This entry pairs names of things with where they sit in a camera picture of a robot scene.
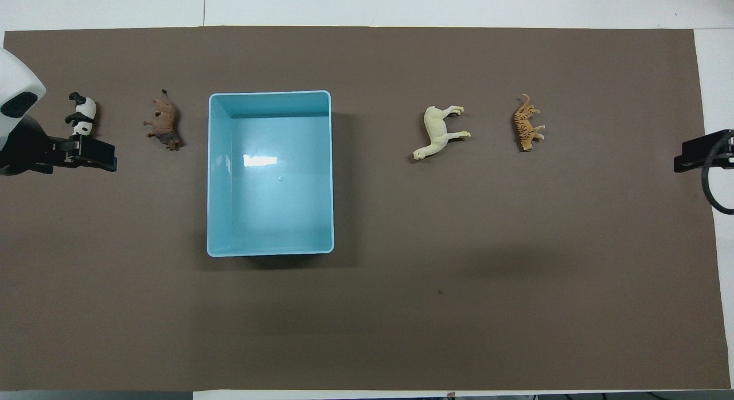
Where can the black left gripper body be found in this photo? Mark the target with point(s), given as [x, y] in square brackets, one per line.
[28, 151]

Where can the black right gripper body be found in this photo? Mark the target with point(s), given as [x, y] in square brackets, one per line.
[725, 161]

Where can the black white panda toy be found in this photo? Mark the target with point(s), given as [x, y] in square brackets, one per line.
[86, 109]

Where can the brown lion toy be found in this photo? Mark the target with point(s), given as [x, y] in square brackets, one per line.
[166, 122]

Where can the orange striped tiger toy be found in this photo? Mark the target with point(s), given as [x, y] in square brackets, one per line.
[524, 125]

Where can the cream toy camel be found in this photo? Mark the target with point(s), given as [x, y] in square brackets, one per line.
[437, 130]

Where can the light blue storage box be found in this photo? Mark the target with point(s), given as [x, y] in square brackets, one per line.
[275, 205]

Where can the brown table mat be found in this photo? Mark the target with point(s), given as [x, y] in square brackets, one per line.
[401, 320]

